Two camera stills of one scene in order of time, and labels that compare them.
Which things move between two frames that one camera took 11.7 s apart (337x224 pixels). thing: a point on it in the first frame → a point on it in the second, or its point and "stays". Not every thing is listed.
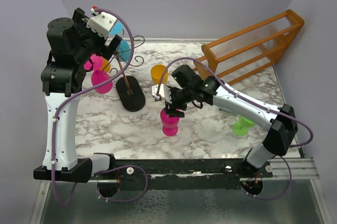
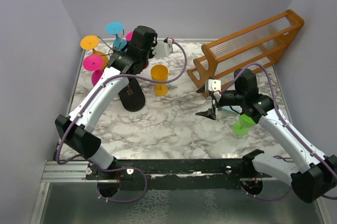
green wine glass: x=241 y=127 stays
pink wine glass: x=170 y=124 → x=129 y=37
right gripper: x=170 y=108 → x=211 y=113
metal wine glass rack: x=130 y=91 stays
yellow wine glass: x=157 y=72 stays
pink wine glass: x=98 y=75 stays
